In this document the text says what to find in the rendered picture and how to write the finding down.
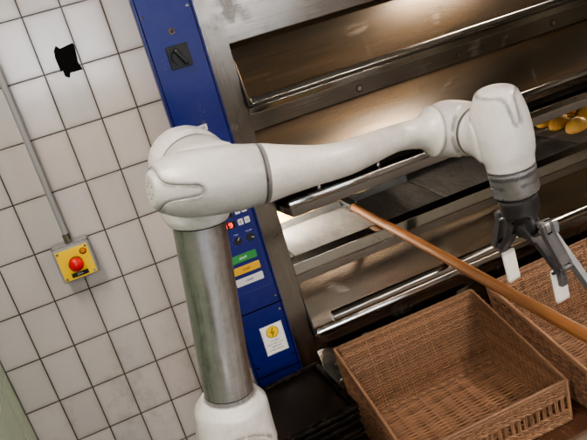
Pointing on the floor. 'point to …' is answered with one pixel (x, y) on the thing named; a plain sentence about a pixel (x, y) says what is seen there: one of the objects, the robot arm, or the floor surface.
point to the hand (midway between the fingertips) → (536, 284)
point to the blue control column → (158, 37)
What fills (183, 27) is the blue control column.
